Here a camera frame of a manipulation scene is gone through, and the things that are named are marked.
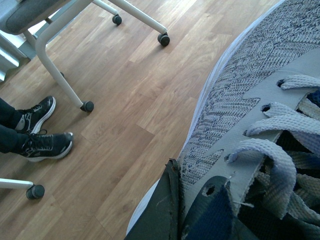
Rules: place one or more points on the grey knit sneaker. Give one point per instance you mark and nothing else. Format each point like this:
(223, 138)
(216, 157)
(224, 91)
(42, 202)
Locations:
(250, 166)

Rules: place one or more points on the dark trouser leg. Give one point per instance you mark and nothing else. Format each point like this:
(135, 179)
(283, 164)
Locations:
(11, 141)
(10, 117)

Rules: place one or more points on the black sneaker on person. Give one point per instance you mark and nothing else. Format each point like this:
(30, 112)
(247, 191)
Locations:
(38, 147)
(32, 119)

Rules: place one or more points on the white grey office chair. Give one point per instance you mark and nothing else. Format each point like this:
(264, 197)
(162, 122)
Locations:
(83, 46)

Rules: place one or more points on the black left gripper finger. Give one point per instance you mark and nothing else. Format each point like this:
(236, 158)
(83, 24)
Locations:
(161, 217)

